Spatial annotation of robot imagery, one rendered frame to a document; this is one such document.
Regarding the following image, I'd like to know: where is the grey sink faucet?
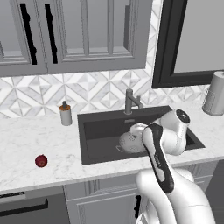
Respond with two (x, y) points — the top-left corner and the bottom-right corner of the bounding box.
(124, 87), (144, 116)

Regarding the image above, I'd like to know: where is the grey dishwasher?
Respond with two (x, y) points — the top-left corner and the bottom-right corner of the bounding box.
(0, 185), (72, 224)

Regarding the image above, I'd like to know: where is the black framed window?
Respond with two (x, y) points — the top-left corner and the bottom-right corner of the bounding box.
(151, 0), (224, 89)

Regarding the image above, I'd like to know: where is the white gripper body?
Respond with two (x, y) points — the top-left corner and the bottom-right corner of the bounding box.
(129, 122), (147, 138)

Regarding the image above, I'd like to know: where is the black base cupboard handle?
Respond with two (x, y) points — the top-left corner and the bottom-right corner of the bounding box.
(133, 194), (142, 220)

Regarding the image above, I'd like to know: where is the black dishwasher handle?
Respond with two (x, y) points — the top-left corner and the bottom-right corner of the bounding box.
(0, 198), (49, 217)

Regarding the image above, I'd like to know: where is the white paper towel roll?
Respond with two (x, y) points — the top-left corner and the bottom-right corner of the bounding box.
(201, 70), (224, 117)

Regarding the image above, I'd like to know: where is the red pear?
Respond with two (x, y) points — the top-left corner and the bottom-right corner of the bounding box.
(34, 153), (49, 169)

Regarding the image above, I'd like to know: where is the grey wall cupboard door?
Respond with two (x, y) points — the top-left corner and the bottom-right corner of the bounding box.
(34, 0), (154, 75)
(0, 0), (48, 78)

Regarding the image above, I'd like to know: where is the grey base cupboard door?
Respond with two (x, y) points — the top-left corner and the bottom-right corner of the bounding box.
(171, 160), (220, 202)
(63, 172), (143, 224)

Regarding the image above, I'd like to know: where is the dark grey sink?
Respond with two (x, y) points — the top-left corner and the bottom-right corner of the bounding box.
(76, 105), (207, 166)

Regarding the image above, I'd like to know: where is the grey soap dispenser orange collar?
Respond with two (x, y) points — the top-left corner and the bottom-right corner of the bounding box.
(59, 100), (74, 127)

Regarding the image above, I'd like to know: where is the white colander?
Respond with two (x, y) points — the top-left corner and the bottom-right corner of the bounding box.
(115, 130), (148, 155)

